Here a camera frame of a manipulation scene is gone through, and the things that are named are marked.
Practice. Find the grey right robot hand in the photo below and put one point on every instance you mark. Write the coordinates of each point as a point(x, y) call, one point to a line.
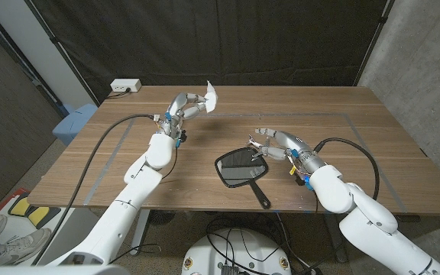
point(292, 145)

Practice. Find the grey white sneaker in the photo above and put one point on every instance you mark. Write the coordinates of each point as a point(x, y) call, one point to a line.
point(25, 246)

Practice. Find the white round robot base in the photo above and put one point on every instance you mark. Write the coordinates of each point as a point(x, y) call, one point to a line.
point(243, 256)

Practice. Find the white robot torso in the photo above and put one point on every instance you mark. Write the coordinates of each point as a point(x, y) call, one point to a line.
point(52, 270)

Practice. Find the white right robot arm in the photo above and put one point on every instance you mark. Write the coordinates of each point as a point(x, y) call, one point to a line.
point(369, 225)

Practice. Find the white power strip box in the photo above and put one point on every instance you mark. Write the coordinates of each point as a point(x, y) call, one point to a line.
point(125, 85)

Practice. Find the black hand mirror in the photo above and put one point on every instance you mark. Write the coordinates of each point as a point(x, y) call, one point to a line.
point(239, 168)

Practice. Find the light blue bin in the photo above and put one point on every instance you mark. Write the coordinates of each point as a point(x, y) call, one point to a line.
point(73, 124)

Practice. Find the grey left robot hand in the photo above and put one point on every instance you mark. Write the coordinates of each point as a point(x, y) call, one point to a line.
point(178, 110)

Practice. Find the white toy plane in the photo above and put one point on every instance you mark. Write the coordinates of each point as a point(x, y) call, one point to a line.
point(254, 142)

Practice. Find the grey tape outline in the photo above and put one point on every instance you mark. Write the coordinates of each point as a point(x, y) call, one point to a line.
point(109, 162)

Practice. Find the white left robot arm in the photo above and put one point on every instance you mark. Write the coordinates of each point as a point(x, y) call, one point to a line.
point(128, 206)

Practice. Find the black backdrop stand pole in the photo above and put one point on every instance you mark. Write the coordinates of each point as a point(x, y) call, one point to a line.
point(63, 57)
point(374, 38)

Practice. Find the black backdrop curtain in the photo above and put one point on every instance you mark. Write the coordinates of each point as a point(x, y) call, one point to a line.
point(204, 38)

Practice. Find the grey table leg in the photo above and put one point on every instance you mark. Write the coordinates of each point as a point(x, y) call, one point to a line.
point(332, 237)
point(143, 229)

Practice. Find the white tissue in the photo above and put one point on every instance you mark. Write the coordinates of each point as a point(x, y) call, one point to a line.
point(211, 99)

